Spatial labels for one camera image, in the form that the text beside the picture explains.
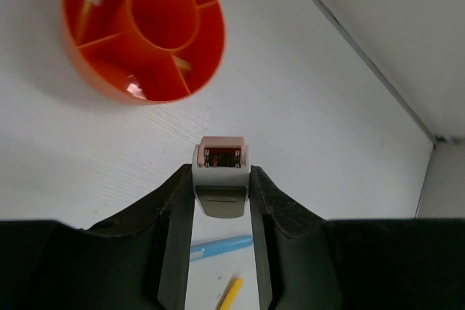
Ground orange round divided container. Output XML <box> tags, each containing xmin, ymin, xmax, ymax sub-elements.
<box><xmin>62</xmin><ymin>0</ymin><xmax>226</xmax><ymax>105</ymax></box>

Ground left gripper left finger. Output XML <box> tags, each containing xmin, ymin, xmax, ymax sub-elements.
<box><xmin>1</xmin><ymin>164</ymin><xmax>194</xmax><ymax>309</ymax></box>

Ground yellow black-tipped pen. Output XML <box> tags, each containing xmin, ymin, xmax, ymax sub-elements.
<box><xmin>218</xmin><ymin>277</ymin><xmax>244</xmax><ymax>310</ymax></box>

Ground blue pen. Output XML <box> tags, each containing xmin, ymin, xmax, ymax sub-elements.
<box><xmin>190</xmin><ymin>235</ymin><xmax>253</xmax><ymax>261</ymax></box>

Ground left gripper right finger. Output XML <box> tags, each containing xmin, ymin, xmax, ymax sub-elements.
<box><xmin>249</xmin><ymin>166</ymin><xmax>464</xmax><ymax>309</ymax></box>

